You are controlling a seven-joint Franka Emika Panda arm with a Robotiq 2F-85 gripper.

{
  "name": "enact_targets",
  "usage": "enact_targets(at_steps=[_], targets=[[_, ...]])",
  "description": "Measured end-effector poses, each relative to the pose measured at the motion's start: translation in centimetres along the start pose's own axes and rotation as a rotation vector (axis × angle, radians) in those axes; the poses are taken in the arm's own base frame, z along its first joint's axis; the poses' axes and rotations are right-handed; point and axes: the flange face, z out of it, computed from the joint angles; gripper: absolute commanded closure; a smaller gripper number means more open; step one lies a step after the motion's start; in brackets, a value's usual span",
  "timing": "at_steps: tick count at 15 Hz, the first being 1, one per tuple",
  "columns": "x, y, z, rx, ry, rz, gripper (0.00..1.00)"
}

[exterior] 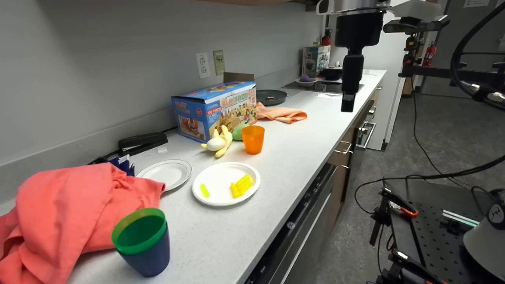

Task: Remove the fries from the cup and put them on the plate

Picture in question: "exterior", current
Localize yellow toy banana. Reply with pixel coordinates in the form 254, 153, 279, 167
200, 126, 233, 160

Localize single yellow toy fry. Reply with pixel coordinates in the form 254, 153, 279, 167
200, 183, 210, 199

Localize white wall outlet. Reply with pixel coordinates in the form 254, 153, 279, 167
195, 52, 210, 77

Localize small orange cloth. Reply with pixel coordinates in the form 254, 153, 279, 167
255, 103, 307, 125

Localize empty white plate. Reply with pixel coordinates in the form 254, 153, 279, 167
139, 160, 192, 193

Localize green toy fruit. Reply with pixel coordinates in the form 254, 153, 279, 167
232, 123, 246, 142

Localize orange plastic cup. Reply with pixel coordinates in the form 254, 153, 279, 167
241, 126, 265, 155

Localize small blue packet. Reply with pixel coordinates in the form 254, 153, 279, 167
110, 158, 134, 177

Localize large coral red cloth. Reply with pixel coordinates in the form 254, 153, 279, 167
0, 164, 164, 284

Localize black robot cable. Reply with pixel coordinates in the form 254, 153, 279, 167
352, 2, 505, 218

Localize white plate with fries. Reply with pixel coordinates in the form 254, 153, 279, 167
191, 163, 262, 207

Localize yellow toy fries bundle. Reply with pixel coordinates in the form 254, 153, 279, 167
230, 175, 254, 199

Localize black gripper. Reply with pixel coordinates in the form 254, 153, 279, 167
334, 13, 383, 112

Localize black stapler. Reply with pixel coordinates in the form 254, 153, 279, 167
118, 133, 167, 155

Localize green and blue stacked cups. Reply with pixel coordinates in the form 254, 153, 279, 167
110, 208, 170, 278

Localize blue play food box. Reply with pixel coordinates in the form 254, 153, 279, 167
172, 82, 257, 142

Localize black pan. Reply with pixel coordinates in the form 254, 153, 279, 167
255, 90, 287, 106

